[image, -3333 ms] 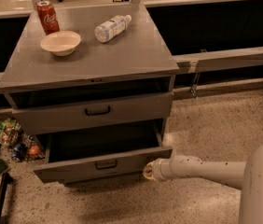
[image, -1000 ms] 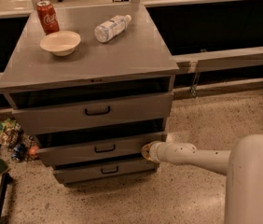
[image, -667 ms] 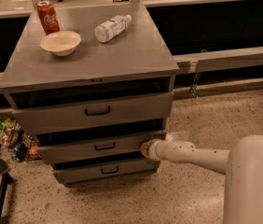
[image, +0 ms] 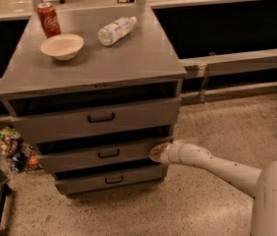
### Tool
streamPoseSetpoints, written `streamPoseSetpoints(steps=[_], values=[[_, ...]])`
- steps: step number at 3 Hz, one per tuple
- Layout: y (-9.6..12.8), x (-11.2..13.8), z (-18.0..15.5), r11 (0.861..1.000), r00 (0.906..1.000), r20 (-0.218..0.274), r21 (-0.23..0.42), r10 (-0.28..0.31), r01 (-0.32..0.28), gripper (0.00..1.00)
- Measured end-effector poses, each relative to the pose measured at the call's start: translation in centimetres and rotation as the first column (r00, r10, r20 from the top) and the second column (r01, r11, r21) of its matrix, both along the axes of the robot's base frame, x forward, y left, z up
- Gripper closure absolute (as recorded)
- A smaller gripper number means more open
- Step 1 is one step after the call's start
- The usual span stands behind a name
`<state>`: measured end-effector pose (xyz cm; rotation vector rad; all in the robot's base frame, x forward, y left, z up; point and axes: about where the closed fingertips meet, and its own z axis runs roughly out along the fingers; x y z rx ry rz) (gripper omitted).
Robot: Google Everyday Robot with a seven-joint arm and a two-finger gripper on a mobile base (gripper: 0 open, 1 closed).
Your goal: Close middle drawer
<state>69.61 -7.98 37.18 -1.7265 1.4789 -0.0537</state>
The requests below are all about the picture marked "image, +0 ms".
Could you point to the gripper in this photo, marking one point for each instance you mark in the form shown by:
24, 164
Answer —
169, 153

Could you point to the grey drawer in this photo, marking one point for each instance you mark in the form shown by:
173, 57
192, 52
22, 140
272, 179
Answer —
97, 121
111, 179
98, 156

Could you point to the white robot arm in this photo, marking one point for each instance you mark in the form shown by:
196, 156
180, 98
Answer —
259, 184

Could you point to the grey drawer cabinet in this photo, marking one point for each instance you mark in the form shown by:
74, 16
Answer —
141, 66

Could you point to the grey bottom drawer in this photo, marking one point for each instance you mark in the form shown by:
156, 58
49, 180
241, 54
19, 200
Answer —
111, 179

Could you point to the grey top drawer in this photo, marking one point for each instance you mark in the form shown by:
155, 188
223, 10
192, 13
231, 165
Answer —
97, 121

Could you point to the clear plastic water bottle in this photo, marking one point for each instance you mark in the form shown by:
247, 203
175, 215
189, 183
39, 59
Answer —
117, 30

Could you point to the orange fruit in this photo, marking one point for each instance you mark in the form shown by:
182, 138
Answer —
33, 162

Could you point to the white bowl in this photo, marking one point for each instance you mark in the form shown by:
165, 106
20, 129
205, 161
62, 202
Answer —
62, 47

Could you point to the blue soda can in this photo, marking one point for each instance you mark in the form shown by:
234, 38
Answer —
18, 162

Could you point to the red cola can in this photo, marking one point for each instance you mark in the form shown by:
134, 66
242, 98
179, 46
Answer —
48, 18

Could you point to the wire basket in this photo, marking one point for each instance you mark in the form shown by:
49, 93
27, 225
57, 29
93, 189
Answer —
28, 151

